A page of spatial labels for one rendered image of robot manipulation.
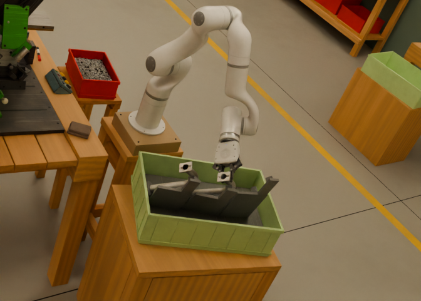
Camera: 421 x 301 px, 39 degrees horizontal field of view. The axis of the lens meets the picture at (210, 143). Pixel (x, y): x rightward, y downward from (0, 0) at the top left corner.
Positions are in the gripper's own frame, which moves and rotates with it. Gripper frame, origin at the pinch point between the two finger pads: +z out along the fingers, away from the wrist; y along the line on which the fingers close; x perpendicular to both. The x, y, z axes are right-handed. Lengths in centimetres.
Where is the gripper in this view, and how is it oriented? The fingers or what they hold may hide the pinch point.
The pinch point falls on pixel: (226, 177)
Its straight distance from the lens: 245.3
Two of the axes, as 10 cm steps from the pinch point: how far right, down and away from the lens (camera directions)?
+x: 4.4, 4.4, 7.8
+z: -0.9, 8.9, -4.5
